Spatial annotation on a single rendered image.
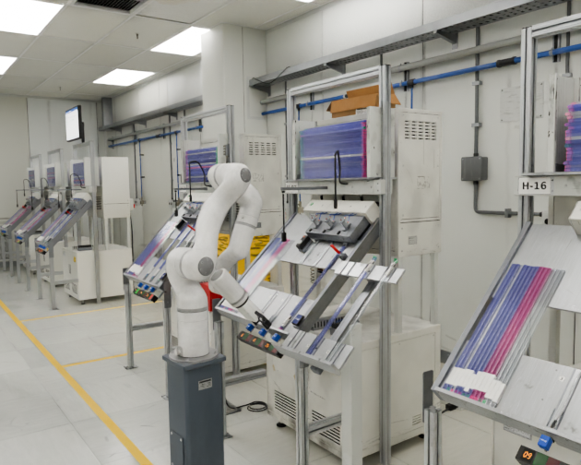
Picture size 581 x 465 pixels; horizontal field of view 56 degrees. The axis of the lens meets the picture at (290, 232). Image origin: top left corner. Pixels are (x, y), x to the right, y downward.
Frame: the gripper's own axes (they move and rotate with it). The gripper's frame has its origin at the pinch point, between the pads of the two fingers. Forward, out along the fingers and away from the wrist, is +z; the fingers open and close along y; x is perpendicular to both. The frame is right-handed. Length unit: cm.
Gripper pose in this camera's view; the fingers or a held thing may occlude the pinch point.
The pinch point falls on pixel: (262, 323)
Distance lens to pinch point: 239.0
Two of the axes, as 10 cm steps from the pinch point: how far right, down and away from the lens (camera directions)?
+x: 5.9, -7.2, 3.7
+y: 5.8, 0.6, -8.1
